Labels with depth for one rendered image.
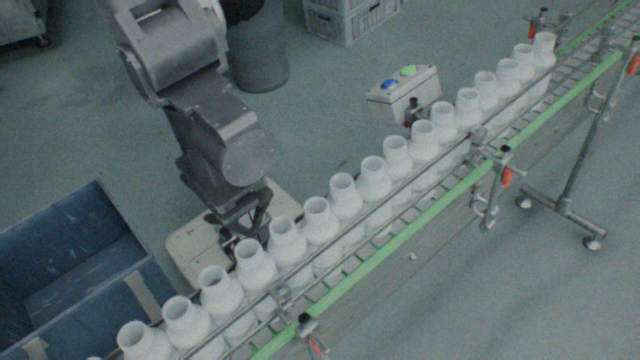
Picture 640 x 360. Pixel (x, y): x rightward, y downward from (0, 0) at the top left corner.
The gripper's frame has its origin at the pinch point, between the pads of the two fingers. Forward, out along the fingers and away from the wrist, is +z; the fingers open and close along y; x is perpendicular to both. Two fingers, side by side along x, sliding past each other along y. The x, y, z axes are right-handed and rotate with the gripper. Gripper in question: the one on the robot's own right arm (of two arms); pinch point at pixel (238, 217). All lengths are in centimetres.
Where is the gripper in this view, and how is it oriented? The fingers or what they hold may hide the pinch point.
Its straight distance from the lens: 58.6
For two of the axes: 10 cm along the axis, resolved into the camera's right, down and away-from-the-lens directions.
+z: 1.3, 6.8, 7.2
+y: 6.3, 5.1, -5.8
